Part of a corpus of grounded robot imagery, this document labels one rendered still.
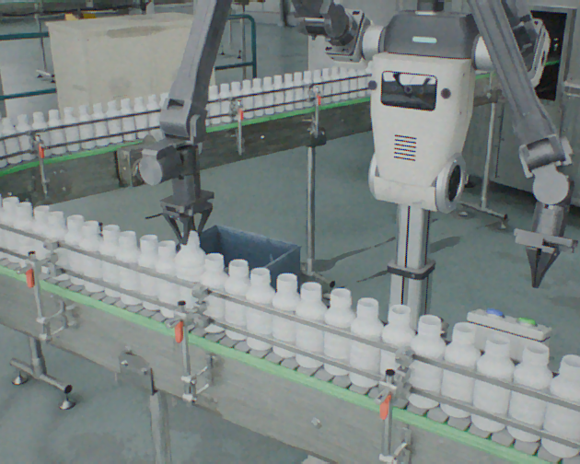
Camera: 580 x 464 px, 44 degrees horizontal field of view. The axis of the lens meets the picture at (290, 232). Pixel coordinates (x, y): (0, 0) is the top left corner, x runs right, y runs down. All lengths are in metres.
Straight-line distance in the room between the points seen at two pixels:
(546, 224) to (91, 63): 4.36
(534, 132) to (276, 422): 0.74
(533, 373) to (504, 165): 4.12
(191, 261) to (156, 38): 4.19
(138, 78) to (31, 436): 3.20
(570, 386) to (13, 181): 2.13
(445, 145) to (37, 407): 2.06
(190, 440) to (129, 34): 3.38
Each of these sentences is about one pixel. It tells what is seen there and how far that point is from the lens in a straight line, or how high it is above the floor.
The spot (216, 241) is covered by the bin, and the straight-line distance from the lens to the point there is 2.24.
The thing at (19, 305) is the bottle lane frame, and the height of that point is 0.91.
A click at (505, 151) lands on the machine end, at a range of 5.25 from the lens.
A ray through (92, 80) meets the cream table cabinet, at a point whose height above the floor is 0.83.
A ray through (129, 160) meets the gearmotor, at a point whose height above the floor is 0.97.
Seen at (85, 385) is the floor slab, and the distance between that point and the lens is 3.25.
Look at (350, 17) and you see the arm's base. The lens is 1.88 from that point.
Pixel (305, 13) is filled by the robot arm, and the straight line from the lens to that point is 1.76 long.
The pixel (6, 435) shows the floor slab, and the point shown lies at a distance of 3.07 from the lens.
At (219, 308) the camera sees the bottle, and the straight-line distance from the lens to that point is 1.49.
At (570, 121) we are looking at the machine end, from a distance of 4.94.
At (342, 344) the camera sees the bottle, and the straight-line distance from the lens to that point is 1.34.
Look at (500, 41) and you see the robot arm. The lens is 1.29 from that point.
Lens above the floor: 1.77
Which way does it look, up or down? 23 degrees down
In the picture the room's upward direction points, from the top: straight up
